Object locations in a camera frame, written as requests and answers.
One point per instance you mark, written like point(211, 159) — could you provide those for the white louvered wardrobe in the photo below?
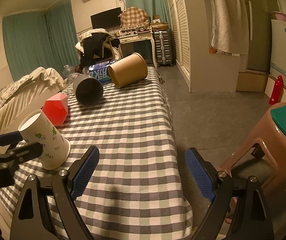
point(202, 69)

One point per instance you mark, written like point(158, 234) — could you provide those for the brown plastic stool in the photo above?
point(266, 140)

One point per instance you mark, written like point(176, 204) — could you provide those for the clear water jug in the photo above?
point(67, 70)

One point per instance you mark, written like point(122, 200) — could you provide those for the red thermos bottle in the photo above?
point(276, 91)

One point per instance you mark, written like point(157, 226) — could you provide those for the white paper cup green print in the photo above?
point(36, 127)

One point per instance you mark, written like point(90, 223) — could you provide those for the checkered tablecloth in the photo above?
point(135, 191)

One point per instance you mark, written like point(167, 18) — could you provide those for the grey cylindrical cup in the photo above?
point(88, 90)

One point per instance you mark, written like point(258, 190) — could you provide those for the teal window curtain left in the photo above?
point(45, 38)

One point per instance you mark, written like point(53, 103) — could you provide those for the bed with beige bedding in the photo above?
point(22, 97)

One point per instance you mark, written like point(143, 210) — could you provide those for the red hexagonal cup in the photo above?
point(56, 108)

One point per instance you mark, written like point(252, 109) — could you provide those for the plaid cloth bundle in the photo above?
point(134, 18)

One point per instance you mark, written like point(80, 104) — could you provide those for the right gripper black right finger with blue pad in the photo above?
point(244, 197)

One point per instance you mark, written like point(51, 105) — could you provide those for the blue tissue pack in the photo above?
point(100, 71)

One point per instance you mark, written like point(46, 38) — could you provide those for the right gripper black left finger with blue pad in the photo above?
point(32, 217)

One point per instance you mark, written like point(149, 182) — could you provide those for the chair piled with clothes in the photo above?
point(96, 46)

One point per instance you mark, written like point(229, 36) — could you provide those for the black television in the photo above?
point(107, 19)

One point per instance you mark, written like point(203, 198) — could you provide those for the white desk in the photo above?
point(141, 36)

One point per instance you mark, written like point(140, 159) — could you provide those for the pink basin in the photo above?
point(279, 16)

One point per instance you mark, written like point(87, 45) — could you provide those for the brown kraft paper cup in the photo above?
point(128, 70)

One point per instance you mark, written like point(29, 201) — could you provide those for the white hanging towel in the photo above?
point(230, 32)

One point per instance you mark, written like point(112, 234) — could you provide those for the silver suitcase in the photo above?
point(164, 50)

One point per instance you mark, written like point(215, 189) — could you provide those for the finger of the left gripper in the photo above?
point(10, 139)
point(27, 152)

